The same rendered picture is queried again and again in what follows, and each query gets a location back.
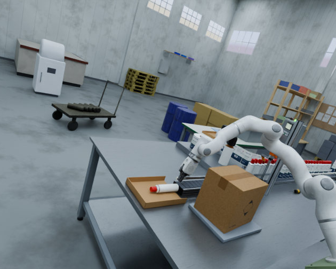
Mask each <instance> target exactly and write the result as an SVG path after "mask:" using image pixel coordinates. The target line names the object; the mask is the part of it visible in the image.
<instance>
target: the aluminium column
mask: <svg viewBox="0 0 336 269"><path fill-rule="evenodd" d="M303 124H304V122H303V121H300V120H296V122H295V124H294V126H293V128H292V130H291V132H290V134H289V136H288V138H287V140H286V142H285V144H286V145H288V146H290V147H292V146H293V144H294V142H295V140H296V138H297V136H298V134H299V132H300V130H301V128H302V126H303ZM283 165H284V163H283V162H282V161H281V159H280V158H279V157H278V159H277V161H276V163H275V165H274V167H273V169H272V171H271V173H270V175H269V177H268V180H267V182H266V183H267V184H269V186H268V188H267V190H266V192H265V194H264V195H265V196H267V195H269V193H270V191H271V189H272V187H273V185H274V183H275V181H276V179H277V177H278V175H279V173H280V171H281V169H282V167H283Z"/></svg>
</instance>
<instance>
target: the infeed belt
mask: <svg viewBox="0 0 336 269"><path fill-rule="evenodd" d="M281 180H294V178H292V179H291V178H288V179H287V178H285V179H283V178H282V179H278V178H277V179H276V181H281ZM203 181H204V180H189V181H182V182H179V181H175V182H176V183H177V184H178V185H179V186H180V187H181V188H182V189H184V188H196V187H201V186H202V184H203Z"/></svg>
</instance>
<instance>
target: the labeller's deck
mask: <svg viewBox="0 0 336 269"><path fill-rule="evenodd" d="M190 143H191V142H183V141H177V144H176V146H178V147H179V148H180V149H181V150H183V151H184V152H185V153H186V154H188V155H189V154H190V152H191V151H192V150H191V149H190V148H189V146H190ZM189 156H190V155H189ZM220 156H221V155H219V154H216V153H214V154H213V155H210V156H208V157H202V159H201V160H200V162H198V163H199V164H200V165H202V166H203V167H204V168H205V169H207V170H208V169H209V168H213V167H222V165H220V164H219V163H218V162H219V159H220ZM228 165H237V166H239V167H242V164H240V163H239V162H237V161H235V160H234V159H232V158H230V160H229V162H228ZM228 165H227V166H228Z"/></svg>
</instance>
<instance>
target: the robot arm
mask: <svg viewBox="0 0 336 269"><path fill-rule="evenodd" d="M245 131H254V132H262V133H263V134H262V136H261V139H260V140H261V143H262V145H263V146H264V148H265V149H267V150H268V151H270V152H272V153H273V154H275V155H276V156H277V157H279V158H280V159H281V161H282V162H283V163H284V164H285V165H286V166H287V168H288V169H289V171H290V172H291V174H292V176H293V178H294V180H295V183H296V185H297V187H298V189H299V190H300V192H301V193H302V195H303V196H304V197H306V198H307V199H310V200H316V208H315V215H316V218H317V221H318V223H319V225H320V228H321V230H322V233H323V235H324V237H325V240H326V243H327V245H328V247H329V250H330V252H331V255H332V256H330V257H327V258H326V261H327V262H329V263H336V184H335V182H334V181H333V180H332V179H331V178H330V177H328V176H325V175H318V176H315V177H312V176H311V174H310V173H309V171H308V168H307V166H306V164H305V162H304V160H303V159H302V157H301V156H300V155H299V154H298V153H297V152H296V151H295V150H294V149H293V148H292V147H290V146H288V145H286V144H284V143H282V142H281V141H280V140H279V138H280V137H281V136H282V134H283V128H282V126H281V125H280V124H278V123H277V122H274V121H267V120H262V119H259V118H257V117H255V116H251V115H249V116H245V117H243V118H241V119H239V120H237V121H236V122H234V123H232V124H230V125H228V126H226V127H225V128H223V129H221V130H219V131H218V132H217V133H216V135H215V136H216V137H215V138H214V139H213V140H212V141H211V140H209V139H207V138H206V137H205V136H201V137H200V139H199V140H198V142H197V143H196V145H195V146H194V148H193V149H192V151H191V152H190V154H189V155H190V156H188V157H187V158H186V159H185V160H184V162H183V163H182V165H181V166H180V169H179V171H180V176H179V177H178V178H177V180H178V181H179V182H182V180H183V179H184V178H185V177H186V176H190V175H192V174H193V173H194V171H195V170H196V168H197V166H198V162H200V160H201V159H202V157H208V156H210V155H213V154H214V153H216V152H218V151H219V150H221V149H222V148H223V146H224V145H225V142H227V141H229V140H231V139H233V138H235V137H237V136H238V135H240V134H242V133H244V132H245Z"/></svg>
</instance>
